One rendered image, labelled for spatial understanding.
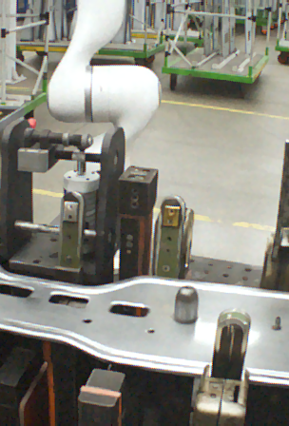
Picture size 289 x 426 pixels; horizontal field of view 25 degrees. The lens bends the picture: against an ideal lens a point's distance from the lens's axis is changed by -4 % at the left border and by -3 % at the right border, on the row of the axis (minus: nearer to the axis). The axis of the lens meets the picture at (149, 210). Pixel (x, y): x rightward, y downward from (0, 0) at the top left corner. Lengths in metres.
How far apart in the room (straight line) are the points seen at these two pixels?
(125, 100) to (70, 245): 0.39
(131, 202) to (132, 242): 0.07
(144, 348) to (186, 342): 0.06
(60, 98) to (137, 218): 0.37
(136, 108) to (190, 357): 0.63
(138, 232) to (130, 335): 0.25
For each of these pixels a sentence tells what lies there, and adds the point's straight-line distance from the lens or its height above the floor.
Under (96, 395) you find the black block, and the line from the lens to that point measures 0.76.
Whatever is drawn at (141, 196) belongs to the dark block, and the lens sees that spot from 1.03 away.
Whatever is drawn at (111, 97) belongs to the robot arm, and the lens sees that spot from 1.30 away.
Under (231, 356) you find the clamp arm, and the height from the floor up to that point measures 1.06.
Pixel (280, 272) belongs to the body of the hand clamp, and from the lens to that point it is 1.00.
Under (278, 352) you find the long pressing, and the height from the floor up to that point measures 1.00.
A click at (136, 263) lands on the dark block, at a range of 1.08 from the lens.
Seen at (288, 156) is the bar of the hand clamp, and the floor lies 1.20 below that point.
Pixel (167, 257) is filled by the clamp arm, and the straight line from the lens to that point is 1.01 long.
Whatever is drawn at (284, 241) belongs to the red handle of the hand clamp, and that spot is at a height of 1.07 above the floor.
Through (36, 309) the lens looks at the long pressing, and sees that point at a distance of 0.90.
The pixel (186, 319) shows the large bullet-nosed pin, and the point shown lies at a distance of 0.88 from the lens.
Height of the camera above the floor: 1.46
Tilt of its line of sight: 22 degrees down
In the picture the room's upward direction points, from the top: 3 degrees clockwise
